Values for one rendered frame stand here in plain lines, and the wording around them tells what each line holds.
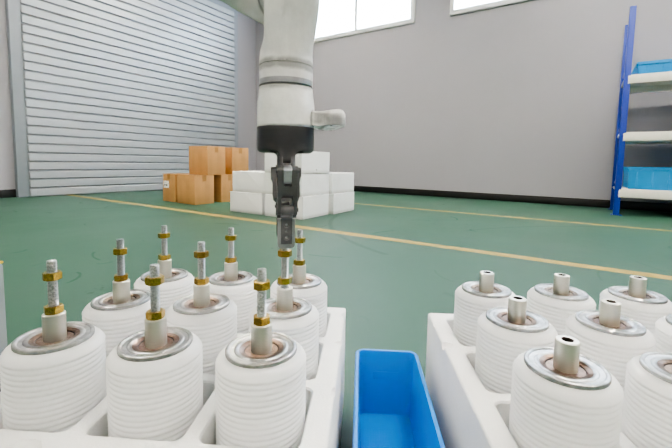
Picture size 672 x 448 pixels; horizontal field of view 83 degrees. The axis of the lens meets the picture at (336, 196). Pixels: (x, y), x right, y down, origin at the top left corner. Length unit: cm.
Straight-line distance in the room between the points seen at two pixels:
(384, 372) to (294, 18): 59
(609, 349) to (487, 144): 488
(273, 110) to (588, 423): 45
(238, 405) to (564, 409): 30
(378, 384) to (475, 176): 479
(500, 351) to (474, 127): 499
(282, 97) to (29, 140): 508
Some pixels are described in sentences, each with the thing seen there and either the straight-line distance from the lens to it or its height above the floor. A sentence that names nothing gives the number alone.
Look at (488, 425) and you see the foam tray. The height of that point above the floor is 18.
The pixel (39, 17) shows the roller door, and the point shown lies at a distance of 575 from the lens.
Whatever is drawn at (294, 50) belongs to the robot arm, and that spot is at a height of 59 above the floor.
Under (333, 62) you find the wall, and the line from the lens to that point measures 657.
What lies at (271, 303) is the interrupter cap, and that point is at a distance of 57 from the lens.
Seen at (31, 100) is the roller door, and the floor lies 108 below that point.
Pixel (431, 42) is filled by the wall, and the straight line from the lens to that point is 586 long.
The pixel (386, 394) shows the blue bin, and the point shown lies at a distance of 77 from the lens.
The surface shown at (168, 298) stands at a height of 23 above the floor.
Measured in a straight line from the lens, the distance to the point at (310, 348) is 54.
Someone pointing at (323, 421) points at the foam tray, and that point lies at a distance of 47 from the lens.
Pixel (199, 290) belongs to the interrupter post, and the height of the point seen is 27.
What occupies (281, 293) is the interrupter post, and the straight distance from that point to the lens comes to 54.
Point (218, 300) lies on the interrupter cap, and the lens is 59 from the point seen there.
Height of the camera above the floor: 45
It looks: 5 degrees down
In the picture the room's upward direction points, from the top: 1 degrees clockwise
